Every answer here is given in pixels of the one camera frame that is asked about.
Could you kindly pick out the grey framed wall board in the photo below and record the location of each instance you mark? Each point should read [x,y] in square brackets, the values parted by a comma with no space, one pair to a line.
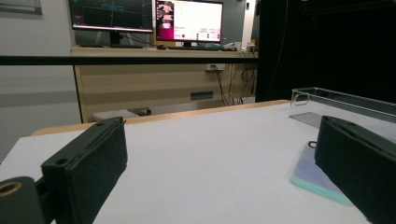
[18,5]

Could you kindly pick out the white power outlet strip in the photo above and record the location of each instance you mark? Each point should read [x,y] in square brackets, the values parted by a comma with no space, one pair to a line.
[215,67]

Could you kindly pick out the bright screen monitor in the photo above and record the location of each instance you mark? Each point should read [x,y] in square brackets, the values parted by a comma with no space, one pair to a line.
[196,21]

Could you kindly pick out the clear plastic packaging tray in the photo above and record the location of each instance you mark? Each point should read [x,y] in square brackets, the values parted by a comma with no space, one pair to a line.
[305,119]

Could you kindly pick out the black curtain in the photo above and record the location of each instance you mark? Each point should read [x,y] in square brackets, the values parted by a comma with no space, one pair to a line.
[327,46]

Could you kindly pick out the wooden table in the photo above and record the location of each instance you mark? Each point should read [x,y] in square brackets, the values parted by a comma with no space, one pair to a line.
[186,113]

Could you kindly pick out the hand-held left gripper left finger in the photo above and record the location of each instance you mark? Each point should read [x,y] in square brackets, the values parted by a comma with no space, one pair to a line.
[87,161]

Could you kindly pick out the black horizontal frame bar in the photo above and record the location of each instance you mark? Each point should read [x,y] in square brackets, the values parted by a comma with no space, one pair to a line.
[124,60]

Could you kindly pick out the white table sheet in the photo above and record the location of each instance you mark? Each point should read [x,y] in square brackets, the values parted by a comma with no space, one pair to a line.
[202,161]

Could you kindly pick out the dark screen monitor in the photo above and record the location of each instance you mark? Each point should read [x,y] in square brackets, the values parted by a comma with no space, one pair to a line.
[109,15]

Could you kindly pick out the black keyboard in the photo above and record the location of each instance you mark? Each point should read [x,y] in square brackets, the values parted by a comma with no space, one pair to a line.
[193,48]

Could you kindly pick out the wooden desk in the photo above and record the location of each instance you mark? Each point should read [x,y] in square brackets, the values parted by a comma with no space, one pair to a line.
[140,84]

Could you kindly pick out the grey chair base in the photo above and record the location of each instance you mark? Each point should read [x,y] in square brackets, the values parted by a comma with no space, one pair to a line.
[124,113]

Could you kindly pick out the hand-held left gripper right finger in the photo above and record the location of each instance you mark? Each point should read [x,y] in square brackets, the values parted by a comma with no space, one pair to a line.
[358,161]

